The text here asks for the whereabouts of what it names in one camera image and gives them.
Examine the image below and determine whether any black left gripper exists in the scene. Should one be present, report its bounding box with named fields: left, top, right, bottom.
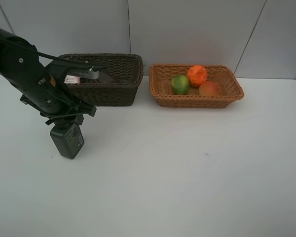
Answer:
left=11, top=71, right=96, bottom=125

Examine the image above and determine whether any black pump soap bottle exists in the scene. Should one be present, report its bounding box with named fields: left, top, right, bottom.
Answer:
left=50, top=122, right=84, bottom=159

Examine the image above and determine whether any pink bottle white cap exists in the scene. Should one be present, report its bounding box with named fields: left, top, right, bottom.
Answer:
left=64, top=75, right=80, bottom=84

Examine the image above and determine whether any translucent pink plastic cup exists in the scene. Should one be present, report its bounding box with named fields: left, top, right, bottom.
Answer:
left=80, top=71, right=121, bottom=84

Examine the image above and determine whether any green lime fruit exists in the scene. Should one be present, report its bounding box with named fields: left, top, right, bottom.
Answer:
left=171, top=75, right=189, bottom=95

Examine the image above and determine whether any orange tangerine fruit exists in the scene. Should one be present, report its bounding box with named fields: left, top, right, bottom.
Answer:
left=186, top=65, right=208, bottom=87

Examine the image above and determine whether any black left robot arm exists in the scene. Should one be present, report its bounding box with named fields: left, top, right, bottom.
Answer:
left=0, top=28, right=98, bottom=124

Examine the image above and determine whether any dark brown wicker basket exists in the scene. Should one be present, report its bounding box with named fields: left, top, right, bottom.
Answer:
left=59, top=53, right=144, bottom=107

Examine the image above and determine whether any orange wicker basket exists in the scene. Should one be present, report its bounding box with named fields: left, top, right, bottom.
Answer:
left=149, top=64, right=244, bottom=108

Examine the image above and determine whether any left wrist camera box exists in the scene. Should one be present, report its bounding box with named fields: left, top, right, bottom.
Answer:
left=45, top=59, right=107, bottom=80

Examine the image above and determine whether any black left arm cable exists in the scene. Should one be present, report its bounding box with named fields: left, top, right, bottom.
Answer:
left=0, top=0, right=62, bottom=61

